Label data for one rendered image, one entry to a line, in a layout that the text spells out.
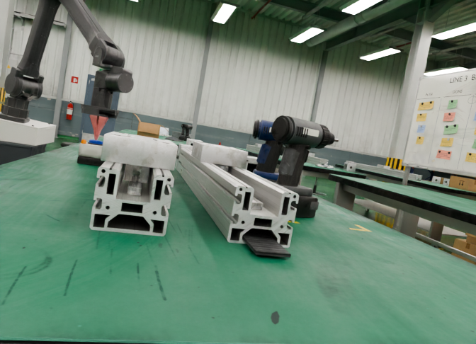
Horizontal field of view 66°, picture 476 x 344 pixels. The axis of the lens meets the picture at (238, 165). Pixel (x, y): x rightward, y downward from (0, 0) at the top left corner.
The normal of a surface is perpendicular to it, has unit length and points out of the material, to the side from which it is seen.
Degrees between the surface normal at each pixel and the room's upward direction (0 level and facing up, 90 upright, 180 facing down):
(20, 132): 90
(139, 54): 90
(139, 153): 90
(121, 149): 90
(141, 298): 0
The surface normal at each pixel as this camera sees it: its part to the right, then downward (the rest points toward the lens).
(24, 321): 0.17, -0.98
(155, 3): 0.24, 0.11
